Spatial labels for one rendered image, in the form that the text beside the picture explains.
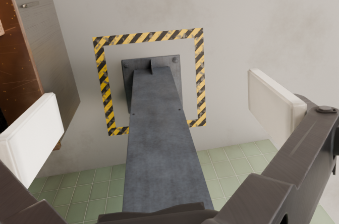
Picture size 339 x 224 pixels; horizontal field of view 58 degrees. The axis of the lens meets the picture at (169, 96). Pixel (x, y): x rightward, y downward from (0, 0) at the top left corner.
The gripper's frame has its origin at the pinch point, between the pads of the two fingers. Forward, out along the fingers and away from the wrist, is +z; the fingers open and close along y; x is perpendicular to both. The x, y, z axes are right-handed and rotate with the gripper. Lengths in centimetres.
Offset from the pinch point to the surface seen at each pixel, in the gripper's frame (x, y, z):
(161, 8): -1, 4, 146
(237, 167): -90, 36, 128
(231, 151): -89, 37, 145
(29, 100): -24, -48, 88
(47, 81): -21, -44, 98
